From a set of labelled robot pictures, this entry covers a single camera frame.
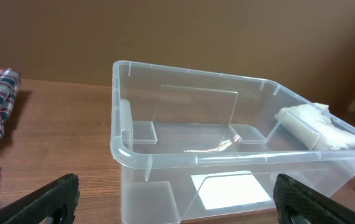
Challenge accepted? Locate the clear plastic storage container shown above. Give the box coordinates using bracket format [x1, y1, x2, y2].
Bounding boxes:
[110, 60, 355, 223]

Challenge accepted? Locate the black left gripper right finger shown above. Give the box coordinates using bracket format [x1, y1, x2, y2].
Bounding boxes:
[273, 174, 355, 224]

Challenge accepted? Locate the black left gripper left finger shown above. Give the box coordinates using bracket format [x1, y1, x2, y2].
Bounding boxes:
[0, 174, 80, 224]

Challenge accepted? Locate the cream cloth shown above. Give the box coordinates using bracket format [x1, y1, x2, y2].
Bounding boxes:
[275, 103, 355, 151]

